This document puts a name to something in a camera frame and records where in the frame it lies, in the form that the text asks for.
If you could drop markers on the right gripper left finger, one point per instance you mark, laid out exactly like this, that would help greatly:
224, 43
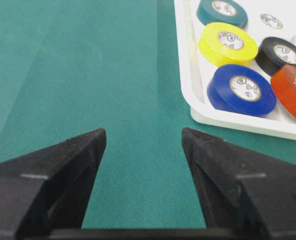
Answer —
50, 188

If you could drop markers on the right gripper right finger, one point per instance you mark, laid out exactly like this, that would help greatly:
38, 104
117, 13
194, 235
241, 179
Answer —
240, 188

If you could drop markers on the blue tape roll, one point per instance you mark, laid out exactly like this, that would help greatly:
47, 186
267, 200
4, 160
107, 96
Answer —
239, 89

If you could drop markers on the orange tape roll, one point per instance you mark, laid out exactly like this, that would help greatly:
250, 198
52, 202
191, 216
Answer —
283, 83

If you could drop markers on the black tape roll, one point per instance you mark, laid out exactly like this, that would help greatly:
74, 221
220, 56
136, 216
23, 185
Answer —
274, 53

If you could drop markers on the yellow tape roll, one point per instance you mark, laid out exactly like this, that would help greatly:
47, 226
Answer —
221, 44

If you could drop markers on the white tape roll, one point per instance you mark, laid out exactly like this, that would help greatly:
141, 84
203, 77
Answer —
266, 20

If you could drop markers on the green tape roll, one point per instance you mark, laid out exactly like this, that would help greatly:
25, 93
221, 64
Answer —
225, 11

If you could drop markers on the white plastic case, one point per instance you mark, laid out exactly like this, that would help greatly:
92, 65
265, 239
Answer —
196, 73

